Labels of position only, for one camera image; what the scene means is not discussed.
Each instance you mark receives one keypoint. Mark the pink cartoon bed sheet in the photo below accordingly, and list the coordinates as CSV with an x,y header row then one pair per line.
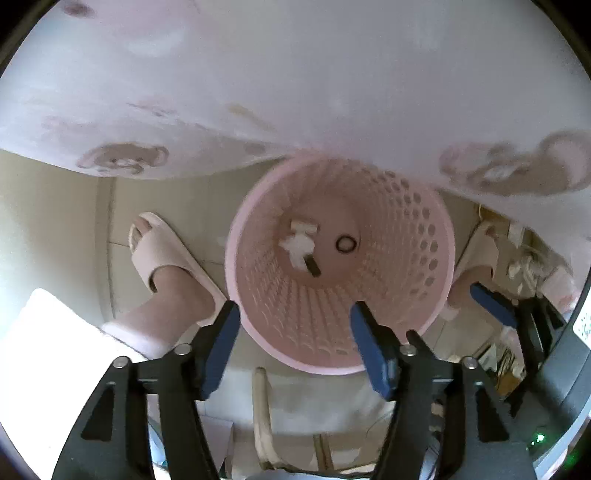
x,y
485,97

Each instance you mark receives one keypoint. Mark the white tissue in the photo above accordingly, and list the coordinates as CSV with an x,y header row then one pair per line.
x,y
298,247

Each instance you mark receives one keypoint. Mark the right foot pink slipper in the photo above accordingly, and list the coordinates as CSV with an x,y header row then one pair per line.
x,y
480,256

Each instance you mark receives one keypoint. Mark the white thread spool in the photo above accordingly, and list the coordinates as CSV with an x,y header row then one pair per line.
x,y
303,227

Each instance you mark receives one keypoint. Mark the foot pink slipper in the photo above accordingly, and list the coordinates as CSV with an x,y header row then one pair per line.
x,y
155,246
480,256

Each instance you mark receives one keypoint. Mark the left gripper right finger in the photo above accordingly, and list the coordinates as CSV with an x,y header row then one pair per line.
x,y
478,440

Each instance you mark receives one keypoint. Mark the left foot pink slipper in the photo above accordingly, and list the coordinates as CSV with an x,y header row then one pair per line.
x,y
155,246

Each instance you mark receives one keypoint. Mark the pink plastic waste basket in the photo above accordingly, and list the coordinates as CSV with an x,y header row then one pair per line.
x,y
382,239

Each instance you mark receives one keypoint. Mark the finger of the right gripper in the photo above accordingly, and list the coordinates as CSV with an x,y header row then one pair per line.
x,y
423,353
495,303

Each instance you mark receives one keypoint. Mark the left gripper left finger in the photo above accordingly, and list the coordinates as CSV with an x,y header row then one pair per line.
x,y
109,439

